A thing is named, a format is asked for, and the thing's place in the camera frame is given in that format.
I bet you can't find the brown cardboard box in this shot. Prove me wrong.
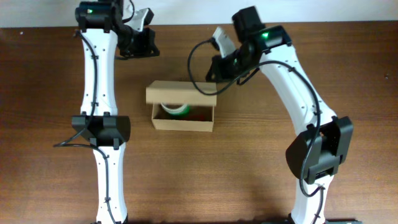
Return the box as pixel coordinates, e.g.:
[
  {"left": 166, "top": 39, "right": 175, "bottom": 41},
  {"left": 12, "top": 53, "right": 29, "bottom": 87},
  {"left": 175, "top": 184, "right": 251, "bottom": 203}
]
[{"left": 146, "top": 80, "right": 217, "bottom": 132}]

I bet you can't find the red utility knife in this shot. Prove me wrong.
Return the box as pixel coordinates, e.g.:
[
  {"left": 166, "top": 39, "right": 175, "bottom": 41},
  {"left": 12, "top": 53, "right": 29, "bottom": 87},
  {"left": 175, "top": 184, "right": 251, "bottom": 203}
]
[{"left": 189, "top": 114, "right": 206, "bottom": 121}]

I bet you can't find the cream masking tape roll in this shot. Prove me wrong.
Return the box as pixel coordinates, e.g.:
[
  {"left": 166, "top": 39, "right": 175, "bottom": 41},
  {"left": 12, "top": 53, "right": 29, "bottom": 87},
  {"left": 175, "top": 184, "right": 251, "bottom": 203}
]
[{"left": 161, "top": 103, "right": 189, "bottom": 115}]

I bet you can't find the green tape roll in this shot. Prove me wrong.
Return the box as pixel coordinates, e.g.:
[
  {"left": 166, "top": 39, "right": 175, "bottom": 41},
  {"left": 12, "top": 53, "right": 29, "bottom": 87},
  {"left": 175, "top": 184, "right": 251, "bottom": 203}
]
[{"left": 169, "top": 105, "right": 190, "bottom": 116}]

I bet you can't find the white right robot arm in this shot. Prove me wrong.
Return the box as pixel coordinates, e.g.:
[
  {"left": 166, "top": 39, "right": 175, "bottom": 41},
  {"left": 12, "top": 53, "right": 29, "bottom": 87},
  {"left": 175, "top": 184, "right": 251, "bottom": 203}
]
[{"left": 206, "top": 6, "right": 353, "bottom": 223}]

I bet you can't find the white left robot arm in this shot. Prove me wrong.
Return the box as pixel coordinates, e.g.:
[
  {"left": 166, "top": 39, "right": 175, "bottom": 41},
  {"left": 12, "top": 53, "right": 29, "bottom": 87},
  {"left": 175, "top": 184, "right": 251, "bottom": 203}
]
[{"left": 72, "top": 1, "right": 160, "bottom": 223}]

